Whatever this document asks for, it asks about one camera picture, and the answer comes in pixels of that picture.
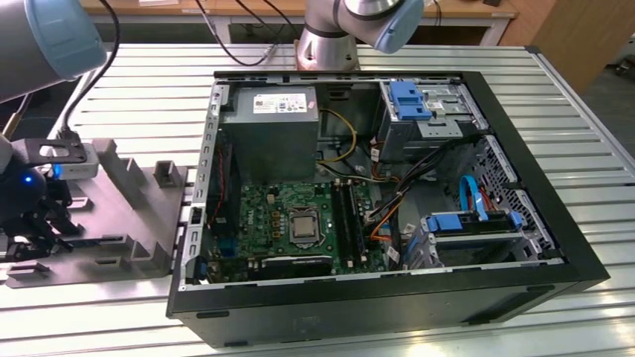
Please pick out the wooden cabinet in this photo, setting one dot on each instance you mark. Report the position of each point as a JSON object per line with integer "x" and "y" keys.
{"x": 569, "y": 37}

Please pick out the black graphics card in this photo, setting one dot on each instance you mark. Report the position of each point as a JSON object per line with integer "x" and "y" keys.
{"x": 297, "y": 262}

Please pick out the black PC case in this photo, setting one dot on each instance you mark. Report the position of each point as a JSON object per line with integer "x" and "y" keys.
{"x": 347, "y": 308}

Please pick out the black RAM slot white clips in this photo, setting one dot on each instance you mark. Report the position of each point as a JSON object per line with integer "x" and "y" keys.
{"x": 347, "y": 223}
{"x": 352, "y": 183}

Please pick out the wooden desk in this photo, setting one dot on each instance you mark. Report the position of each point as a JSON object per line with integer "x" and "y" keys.
{"x": 461, "y": 11}

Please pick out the grey parts rack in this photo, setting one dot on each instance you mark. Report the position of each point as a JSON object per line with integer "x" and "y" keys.
{"x": 128, "y": 208}

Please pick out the grey power supply unit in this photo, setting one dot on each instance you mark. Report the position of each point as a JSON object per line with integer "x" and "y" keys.
{"x": 272, "y": 148}

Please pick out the metal drive cage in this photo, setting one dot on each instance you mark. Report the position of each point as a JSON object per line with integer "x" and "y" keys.
{"x": 436, "y": 130}

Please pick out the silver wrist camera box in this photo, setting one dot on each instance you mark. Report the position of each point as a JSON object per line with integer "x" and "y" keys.
{"x": 84, "y": 167}

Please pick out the green motherboard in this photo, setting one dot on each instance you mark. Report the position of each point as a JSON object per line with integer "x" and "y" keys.
{"x": 257, "y": 208}

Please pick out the hard disk in blue carrier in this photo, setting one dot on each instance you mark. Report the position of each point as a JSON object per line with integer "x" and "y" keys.
{"x": 445, "y": 223}

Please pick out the blue rear port block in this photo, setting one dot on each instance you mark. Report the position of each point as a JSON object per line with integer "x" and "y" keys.
{"x": 227, "y": 248}

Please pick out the silver CPU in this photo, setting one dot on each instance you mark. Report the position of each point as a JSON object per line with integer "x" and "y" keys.
{"x": 304, "y": 227}

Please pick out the black case fan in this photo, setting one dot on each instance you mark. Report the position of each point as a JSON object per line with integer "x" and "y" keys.
{"x": 227, "y": 175}

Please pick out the white board power connector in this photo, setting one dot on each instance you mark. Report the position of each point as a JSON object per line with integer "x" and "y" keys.
{"x": 369, "y": 216}

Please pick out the blue plastic drive latch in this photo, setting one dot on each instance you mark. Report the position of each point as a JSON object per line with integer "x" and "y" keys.
{"x": 408, "y": 100}

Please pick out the CPU socket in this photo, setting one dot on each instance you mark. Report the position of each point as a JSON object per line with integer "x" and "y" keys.
{"x": 303, "y": 212}

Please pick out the metal disk bay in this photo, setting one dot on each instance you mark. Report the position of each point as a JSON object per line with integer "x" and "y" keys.
{"x": 471, "y": 241}

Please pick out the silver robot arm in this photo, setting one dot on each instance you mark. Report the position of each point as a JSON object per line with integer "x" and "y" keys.
{"x": 29, "y": 37}

